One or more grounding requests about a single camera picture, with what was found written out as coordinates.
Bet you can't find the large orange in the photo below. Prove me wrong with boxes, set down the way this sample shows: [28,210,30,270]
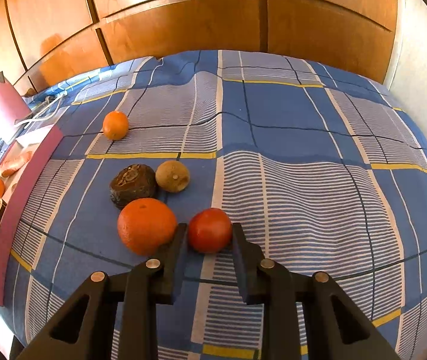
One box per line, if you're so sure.
[116,197,178,256]

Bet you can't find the red tomato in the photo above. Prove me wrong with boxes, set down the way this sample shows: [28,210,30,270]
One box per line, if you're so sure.
[187,207,232,254]

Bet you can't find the small orange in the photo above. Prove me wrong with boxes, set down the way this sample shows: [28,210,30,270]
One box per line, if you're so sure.
[102,111,129,141]

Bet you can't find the pink rimmed tray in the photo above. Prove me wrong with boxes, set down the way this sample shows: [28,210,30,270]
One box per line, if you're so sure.
[0,125,63,306]

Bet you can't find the blue plaid tablecloth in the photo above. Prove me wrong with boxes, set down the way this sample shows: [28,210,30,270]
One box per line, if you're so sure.
[0,50,427,359]

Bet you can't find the dark brown rotten fruit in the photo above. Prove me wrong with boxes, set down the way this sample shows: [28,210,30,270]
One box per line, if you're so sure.
[109,163,157,210]

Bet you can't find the carrot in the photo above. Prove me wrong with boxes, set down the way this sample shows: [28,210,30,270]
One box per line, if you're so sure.
[0,150,33,178]

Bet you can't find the tan round fruit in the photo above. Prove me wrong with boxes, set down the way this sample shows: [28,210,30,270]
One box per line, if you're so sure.
[155,160,191,194]

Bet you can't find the pink electric kettle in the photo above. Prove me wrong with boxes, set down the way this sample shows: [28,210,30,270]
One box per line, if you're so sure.
[0,72,31,139]

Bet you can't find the white kettle cable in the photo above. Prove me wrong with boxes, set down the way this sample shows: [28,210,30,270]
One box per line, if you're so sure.
[14,90,69,128]

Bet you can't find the wooden wall panelling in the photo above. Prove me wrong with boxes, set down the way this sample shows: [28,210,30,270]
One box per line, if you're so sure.
[0,0,397,94]

